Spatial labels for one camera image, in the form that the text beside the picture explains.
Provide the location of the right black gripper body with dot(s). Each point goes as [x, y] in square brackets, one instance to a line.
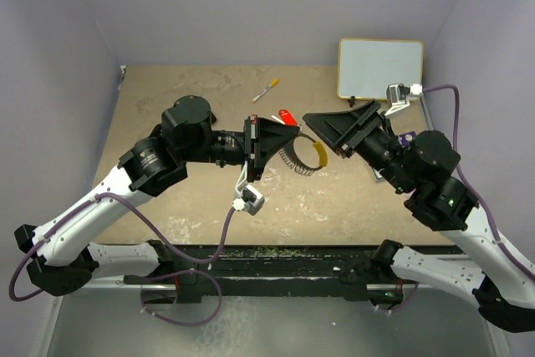
[382, 117]

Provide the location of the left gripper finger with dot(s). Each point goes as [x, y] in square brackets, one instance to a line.
[264, 152]
[270, 131]

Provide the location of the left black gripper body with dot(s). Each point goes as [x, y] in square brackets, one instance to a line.
[251, 137]

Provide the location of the red key tag with key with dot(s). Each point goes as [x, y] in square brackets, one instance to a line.
[285, 117]

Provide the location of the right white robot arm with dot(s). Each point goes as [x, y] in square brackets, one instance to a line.
[500, 285]

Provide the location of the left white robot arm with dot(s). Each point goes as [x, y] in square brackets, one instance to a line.
[61, 256]

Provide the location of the purple booklet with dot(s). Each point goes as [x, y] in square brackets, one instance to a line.
[404, 139]

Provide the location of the white yellow marker pen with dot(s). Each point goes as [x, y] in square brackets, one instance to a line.
[273, 84]

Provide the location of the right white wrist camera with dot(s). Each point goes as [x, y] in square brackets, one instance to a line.
[399, 97]

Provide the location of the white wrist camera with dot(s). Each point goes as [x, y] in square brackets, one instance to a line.
[246, 197]
[399, 97]

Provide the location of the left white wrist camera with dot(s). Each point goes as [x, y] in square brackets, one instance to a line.
[246, 197]

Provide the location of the small whiteboard yellow frame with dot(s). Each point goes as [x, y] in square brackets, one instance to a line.
[367, 66]

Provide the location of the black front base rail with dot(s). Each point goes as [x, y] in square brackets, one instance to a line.
[317, 271]

